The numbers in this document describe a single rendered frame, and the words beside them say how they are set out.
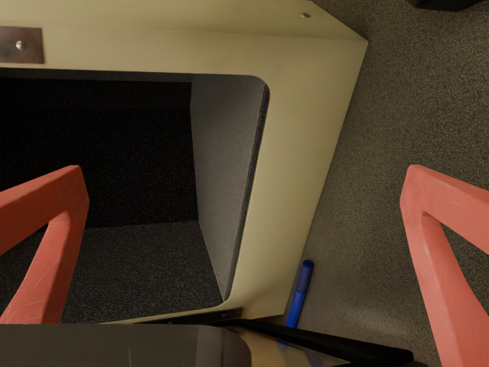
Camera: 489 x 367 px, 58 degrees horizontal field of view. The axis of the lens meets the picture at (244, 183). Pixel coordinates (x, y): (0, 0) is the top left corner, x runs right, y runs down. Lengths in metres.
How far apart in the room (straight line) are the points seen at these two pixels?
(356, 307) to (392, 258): 0.07
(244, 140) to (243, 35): 0.10
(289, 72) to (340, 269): 0.17
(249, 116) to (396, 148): 0.12
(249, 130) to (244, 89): 0.04
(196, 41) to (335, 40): 0.10
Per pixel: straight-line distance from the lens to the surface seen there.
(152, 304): 0.48
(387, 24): 0.34
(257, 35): 0.32
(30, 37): 0.30
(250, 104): 0.36
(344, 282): 0.40
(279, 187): 0.39
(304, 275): 0.45
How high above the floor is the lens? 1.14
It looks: 18 degrees down
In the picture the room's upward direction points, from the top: 93 degrees counter-clockwise
